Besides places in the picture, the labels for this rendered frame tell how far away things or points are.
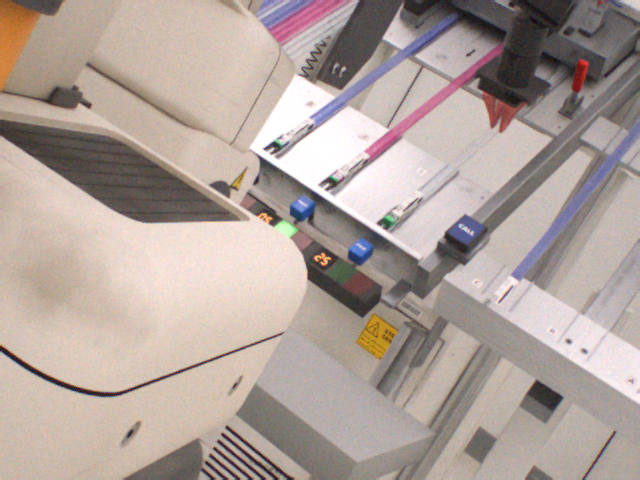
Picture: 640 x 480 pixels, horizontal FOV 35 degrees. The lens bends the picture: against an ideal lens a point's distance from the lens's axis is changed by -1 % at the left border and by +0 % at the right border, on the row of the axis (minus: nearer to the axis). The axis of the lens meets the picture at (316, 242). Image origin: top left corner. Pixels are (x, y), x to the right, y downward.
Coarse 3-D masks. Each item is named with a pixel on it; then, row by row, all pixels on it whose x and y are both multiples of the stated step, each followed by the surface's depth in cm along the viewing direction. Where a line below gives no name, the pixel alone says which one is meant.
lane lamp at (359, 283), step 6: (354, 276) 139; (360, 276) 139; (366, 276) 139; (348, 282) 138; (354, 282) 138; (360, 282) 138; (366, 282) 138; (372, 282) 138; (348, 288) 137; (354, 288) 137; (360, 288) 137; (366, 288) 137; (360, 294) 137
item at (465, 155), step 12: (564, 72) 169; (552, 84) 167; (492, 132) 157; (480, 144) 155; (456, 156) 153; (468, 156) 154; (444, 168) 151; (456, 168) 152; (432, 180) 149; (444, 180) 151; (396, 216) 144
